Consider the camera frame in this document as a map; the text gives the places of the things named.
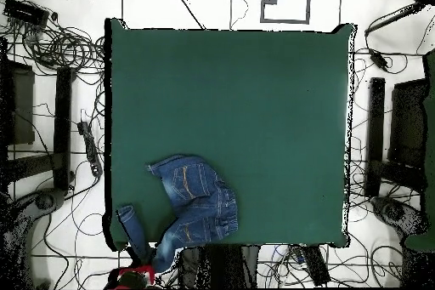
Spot black oblong device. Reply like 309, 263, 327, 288
301, 245, 330, 286

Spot black box device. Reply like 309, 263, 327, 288
3, 0, 50, 27

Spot black stand beam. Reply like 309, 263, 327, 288
364, 77, 387, 198
53, 66, 74, 191

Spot black power adapter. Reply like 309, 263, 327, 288
368, 48, 390, 71

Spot black power strip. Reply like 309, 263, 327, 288
76, 121, 104, 178

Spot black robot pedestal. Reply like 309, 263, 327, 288
179, 244, 260, 289

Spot tangled black cable bundle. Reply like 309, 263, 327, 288
20, 20, 106, 77

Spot blue denim jeans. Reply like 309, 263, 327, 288
115, 154, 240, 274

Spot dark flat panel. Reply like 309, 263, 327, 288
388, 78, 429, 168
0, 60, 36, 146

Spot dark green table cloth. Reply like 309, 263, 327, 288
103, 17, 358, 252

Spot black tube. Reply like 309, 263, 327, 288
364, 2, 424, 36

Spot grey round stand foot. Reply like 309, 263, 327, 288
31, 188, 66, 212
371, 196, 427, 236

